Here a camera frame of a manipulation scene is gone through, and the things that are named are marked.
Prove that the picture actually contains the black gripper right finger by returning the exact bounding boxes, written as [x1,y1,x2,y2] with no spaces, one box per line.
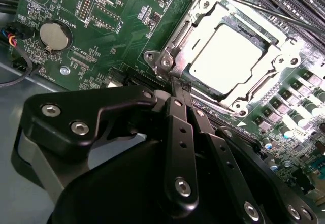
[182,81,318,224]

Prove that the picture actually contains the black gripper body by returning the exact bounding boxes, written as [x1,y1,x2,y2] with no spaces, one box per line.
[50,139,249,224]

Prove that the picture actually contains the silver CPU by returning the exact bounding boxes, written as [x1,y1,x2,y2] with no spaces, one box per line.
[187,22,265,95]

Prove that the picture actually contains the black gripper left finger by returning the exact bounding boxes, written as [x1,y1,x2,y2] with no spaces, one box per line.
[10,78,201,218]

